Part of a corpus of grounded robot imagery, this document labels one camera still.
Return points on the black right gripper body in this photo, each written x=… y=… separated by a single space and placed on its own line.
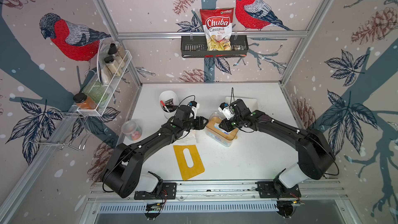
x=236 y=122

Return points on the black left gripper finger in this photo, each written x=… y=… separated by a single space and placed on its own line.
x=202 y=125
x=202 y=119

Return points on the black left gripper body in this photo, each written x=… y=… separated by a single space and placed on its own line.
x=190 y=124

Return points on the bamboo tissue box lid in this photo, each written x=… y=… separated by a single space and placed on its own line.
x=214 y=125

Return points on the clear plastic tissue box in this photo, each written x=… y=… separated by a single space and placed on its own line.
x=221 y=117

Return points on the blue tissue paper pack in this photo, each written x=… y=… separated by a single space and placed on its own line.
x=220 y=138

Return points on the white plastic tissue box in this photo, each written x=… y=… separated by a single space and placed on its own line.
x=252 y=104

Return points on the yellow tissue box lid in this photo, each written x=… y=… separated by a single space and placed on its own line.
x=189 y=161

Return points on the white tissue paper pack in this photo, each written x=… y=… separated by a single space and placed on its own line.
x=190 y=139

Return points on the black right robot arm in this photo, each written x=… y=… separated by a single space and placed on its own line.
x=315 y=156

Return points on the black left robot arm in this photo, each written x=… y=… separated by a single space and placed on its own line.
x=123 y=170

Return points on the white oval cup holder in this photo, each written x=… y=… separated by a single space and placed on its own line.
x=170 y=98

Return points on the red marker pen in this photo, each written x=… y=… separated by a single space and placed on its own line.
x=164 y=106

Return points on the clear plastic cup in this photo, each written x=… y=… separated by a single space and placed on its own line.
x=131 y=130

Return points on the beige bottle black cap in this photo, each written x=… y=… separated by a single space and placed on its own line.
x=113 y=66
x=113 y=51

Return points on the green item in bag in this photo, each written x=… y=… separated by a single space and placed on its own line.
x=96 y=91

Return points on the red Chuba chips bag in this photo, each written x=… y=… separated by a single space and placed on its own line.
x=217 y=25

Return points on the orange spice jar black lid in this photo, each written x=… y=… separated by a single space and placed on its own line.
x=84 y=102

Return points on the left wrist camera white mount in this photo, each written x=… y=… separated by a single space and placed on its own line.
x=194 y=108

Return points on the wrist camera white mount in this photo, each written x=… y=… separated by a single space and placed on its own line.
x=194 y=108
x=226 y=110

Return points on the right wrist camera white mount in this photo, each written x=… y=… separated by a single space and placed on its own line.
x=226 y=110

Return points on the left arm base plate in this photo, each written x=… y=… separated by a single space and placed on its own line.
x=161 y=191

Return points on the black wall basket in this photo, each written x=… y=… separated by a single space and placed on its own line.
x=201 y=47

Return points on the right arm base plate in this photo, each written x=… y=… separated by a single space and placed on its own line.
x=270 y=189

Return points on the white wire wall shelf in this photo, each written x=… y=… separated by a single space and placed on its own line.
x=105 y=77

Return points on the aluminium front rail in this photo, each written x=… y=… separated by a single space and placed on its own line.
x=230 y=190

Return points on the chrome wire rack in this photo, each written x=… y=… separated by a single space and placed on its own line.
x=63 y=130

